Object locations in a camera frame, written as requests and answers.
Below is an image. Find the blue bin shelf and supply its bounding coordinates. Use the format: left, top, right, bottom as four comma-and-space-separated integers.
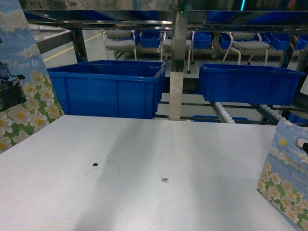
48, 60, 166, 119
199, 63, 304, 106

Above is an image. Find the blue bin left lower shelf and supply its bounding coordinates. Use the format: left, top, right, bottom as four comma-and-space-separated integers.
48, 60, 166, 119

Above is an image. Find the grey chair with white legs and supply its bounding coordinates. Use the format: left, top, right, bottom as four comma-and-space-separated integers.
222, 32, 270, 66

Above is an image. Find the steel rack post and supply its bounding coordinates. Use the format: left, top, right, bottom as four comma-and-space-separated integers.
169, 9, 187, 121

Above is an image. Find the flower gift bag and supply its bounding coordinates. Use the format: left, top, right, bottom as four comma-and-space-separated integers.
0, 0, 64, 153
257, 120, 308, 231

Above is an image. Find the blue bin centre lower shelf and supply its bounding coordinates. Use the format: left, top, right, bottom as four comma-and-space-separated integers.
199, 63, 304, 106

